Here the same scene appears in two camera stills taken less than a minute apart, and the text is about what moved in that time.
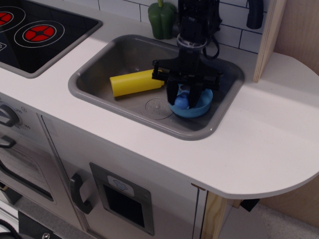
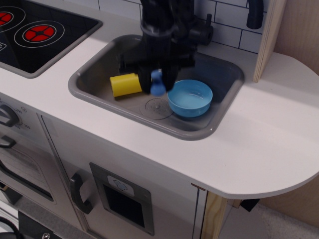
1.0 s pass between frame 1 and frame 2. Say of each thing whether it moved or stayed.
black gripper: moved
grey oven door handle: stayed
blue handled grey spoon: moved
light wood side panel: stayed
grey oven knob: stayed
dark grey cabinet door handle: stayed
